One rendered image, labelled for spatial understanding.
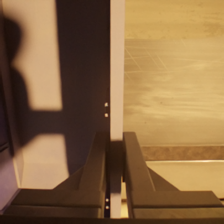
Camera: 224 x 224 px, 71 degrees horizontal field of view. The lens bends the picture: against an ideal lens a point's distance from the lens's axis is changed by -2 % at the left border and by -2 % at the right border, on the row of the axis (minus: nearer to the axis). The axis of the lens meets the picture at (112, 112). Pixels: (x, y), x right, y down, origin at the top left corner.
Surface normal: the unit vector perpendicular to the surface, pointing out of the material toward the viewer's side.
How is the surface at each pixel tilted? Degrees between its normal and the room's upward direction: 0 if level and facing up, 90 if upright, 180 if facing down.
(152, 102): 0
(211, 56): 0
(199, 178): 0
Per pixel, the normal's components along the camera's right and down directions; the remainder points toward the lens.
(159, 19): 0.01, 0.26
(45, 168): -0.01, -0.25
